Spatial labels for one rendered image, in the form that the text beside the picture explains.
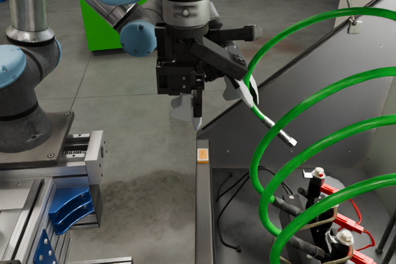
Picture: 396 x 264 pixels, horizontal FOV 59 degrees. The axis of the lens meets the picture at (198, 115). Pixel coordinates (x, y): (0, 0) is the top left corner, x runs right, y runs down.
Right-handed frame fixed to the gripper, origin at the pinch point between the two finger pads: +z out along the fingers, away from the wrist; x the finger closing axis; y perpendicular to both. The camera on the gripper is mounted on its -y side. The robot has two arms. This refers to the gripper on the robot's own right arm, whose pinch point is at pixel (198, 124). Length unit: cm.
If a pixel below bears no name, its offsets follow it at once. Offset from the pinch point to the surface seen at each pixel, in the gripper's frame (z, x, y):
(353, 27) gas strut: -9.0, -29.3, -38.7
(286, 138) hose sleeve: 9.9, -8.4, -20.1
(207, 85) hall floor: 121, -239, -9
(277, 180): -2.2, 17.8, -11.5
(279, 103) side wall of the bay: 13.5, -29.8, -23.3
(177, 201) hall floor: 121, -93, 13
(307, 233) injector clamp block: 22.9, 7.7, -23.2
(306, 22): -17.2, -8.5, -20.0
